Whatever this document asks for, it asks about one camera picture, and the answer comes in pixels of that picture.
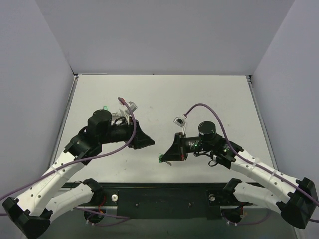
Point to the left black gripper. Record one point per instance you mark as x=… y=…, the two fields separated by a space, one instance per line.
x=134 y=136

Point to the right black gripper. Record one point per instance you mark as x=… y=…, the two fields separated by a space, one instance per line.
x=180 y=147

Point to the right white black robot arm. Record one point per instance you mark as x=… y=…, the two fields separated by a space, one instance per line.
x=294 y=199

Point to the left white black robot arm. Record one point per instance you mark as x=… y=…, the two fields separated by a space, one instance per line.
x=34 y=210

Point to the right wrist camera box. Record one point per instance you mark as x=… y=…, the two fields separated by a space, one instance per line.
x=181 y=122

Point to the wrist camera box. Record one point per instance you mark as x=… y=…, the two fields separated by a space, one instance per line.
x=181 y=122
x=126 y=111

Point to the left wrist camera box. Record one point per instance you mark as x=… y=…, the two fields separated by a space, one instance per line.
x=126 y=111

